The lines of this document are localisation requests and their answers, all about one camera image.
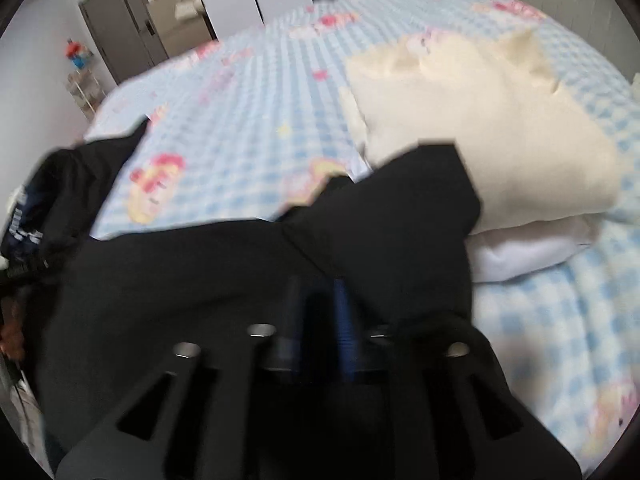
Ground person's left hand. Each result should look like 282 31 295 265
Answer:
0 305 25 362

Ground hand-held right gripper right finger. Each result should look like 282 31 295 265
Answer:
331 277 582 480

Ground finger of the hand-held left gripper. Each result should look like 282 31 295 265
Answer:
1 258 50 283

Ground blue checked printed blanket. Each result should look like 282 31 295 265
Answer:
82 0 640 471

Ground white wire rack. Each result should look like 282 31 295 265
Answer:
67 67 109 122

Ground white crumpled cloth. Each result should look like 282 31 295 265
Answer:
7 375 52 467

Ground black garment with navy print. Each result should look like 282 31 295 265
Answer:
0 120 151 281

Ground grey door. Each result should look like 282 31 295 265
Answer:
77 0 172 87

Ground white folded garment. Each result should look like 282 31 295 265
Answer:
467 215 602 284

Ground red and blue toy figure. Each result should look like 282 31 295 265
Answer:
65 37 94 69

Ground cream folded garment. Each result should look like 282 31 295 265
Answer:
342 27 623 237

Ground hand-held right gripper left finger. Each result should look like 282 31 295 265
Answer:
57 277 311 480

